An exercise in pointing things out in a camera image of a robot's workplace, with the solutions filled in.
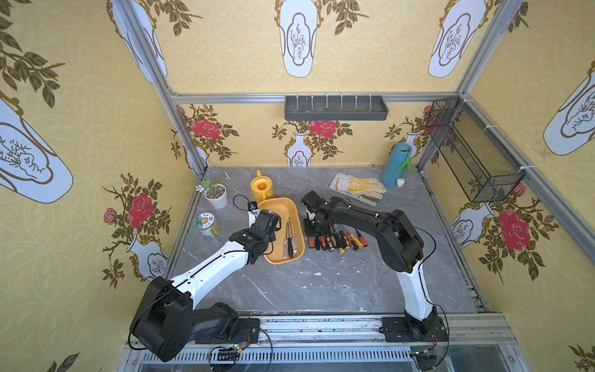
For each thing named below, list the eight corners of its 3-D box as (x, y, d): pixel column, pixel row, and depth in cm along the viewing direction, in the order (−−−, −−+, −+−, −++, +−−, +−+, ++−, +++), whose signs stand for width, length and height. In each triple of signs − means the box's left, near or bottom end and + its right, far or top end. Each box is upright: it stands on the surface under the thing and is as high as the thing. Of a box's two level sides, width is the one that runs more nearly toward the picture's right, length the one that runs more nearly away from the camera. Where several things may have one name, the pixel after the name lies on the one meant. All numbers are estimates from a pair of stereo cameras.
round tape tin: (199, 238, 97) (192, 228, 91) (204, 223, 102) (198, 212, 96) (218, 238, 97) (212, 228, 91) (222, 223, 102) (216, 212, 96)
